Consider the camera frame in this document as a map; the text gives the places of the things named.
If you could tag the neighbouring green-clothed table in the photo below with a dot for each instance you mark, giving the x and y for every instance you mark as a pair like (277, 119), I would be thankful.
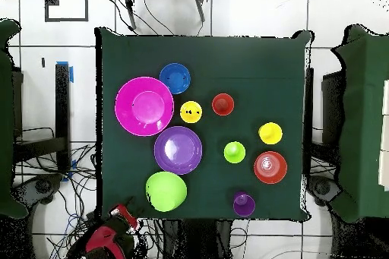
(6, 119)
(361, 119)

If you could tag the blue bowl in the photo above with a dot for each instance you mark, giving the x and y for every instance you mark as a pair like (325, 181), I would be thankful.
(174, 78)

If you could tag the yellow ribbed cup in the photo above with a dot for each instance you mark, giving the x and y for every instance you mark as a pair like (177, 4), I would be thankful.
(191, 116)

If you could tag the black metal stand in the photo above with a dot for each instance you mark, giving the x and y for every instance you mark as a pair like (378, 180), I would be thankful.
(63, 104)

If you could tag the purple cup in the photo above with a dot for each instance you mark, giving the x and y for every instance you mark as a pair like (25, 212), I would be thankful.
(244, 205)

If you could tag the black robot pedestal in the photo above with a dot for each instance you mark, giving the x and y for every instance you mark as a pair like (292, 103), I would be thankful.
(197, 240)

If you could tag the grey robot pedestal leg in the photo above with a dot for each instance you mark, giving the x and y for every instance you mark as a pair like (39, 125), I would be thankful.
(322, 187)
(42, 186)

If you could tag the green bowl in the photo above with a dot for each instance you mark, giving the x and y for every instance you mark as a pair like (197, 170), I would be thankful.
(167, 192)

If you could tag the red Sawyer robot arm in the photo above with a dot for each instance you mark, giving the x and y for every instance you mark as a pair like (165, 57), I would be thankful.
(106, 240)

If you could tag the tall yellow cup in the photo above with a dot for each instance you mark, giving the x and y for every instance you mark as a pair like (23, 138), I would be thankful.
(270, 133)

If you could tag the purple bowl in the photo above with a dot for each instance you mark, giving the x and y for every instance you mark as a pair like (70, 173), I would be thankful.
(177, 151)

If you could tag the green cup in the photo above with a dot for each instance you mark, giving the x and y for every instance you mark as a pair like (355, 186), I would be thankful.
(234, 152)

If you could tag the pink bowl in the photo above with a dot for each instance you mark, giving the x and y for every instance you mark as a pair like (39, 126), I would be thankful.
(142, 105)

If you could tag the blue tape strip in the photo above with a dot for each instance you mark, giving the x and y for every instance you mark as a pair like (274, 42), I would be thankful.
(71, 75)

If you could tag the dark green tablecloth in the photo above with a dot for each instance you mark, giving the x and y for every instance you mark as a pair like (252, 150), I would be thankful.
(258, 67)

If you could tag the orange bowl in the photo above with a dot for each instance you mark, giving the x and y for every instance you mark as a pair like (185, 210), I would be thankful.
(278, 168)

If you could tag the orange cup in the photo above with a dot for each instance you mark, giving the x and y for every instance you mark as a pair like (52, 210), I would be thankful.
(222, 104)

